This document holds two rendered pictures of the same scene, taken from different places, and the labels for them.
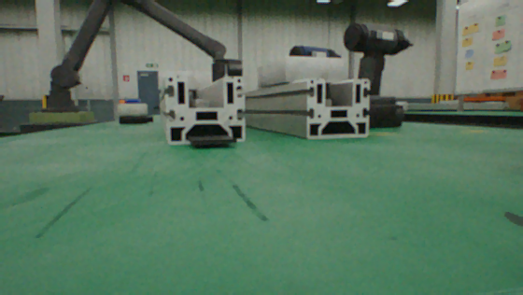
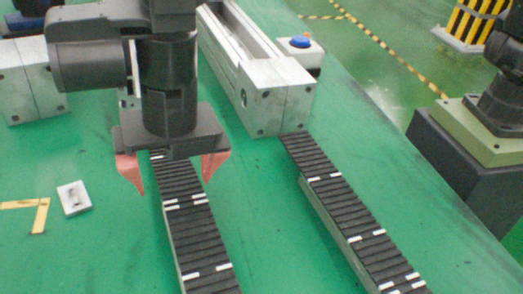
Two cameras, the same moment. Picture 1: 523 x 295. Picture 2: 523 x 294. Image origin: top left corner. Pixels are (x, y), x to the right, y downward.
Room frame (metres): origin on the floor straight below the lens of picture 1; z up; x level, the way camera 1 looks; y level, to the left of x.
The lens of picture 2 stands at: (1.76, 0.23, 1.14)
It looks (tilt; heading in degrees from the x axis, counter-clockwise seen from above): 39 degrees down; 171
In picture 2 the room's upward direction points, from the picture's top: 8 degrees clockwise
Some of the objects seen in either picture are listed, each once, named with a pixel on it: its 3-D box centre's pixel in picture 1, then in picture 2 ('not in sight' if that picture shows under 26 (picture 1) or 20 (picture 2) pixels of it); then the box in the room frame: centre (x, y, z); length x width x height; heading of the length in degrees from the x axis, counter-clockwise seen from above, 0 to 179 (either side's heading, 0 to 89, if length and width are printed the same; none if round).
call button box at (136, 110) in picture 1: (136, 113); (293, 56); (1.05, 0.39, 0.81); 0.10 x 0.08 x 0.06; 107
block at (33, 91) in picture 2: not in sight; (35, 77); (1.22, -0.07, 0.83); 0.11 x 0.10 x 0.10; 120
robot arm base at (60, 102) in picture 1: (61, 101); (507, 100); (1.25, 0.74, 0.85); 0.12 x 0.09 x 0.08; 2
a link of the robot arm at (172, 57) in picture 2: (219, 69); (160, 54); (1.43, 0.17, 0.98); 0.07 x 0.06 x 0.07; 108
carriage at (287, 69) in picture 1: (297, 81); not in sight; (0.63, -0.07, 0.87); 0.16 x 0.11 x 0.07; 17
